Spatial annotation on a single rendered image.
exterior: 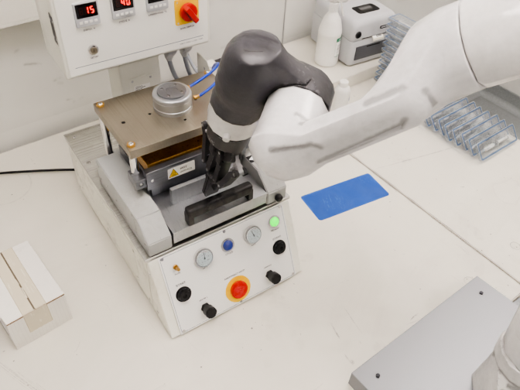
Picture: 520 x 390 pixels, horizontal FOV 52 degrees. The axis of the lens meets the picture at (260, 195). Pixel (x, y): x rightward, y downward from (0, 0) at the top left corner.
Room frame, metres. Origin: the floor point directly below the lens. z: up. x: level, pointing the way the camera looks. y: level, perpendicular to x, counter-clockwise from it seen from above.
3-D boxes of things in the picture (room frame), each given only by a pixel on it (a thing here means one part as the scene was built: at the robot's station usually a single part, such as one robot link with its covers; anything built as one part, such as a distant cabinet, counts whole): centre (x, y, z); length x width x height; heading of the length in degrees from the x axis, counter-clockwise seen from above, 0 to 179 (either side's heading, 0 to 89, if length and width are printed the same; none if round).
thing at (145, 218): (0.76, 0.26, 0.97); 0.25 x 0.05 x 0.07; 37
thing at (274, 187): (0.92, 0.03, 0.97); 0.26 x 0.05 x 0.07; 37
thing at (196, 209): (0.75, 0.08, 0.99); 0.15 x 0.02 x 0.04; 127
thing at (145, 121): (0.94, 0.19, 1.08); 0.31 x 0.24 x 0.13; 127
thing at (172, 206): (0.86, 0.16, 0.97); 0.30 x 0.22 x 0.08; 37
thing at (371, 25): (1.79, -0.29, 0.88); 0.25 x 0.20 x 0.17; 34
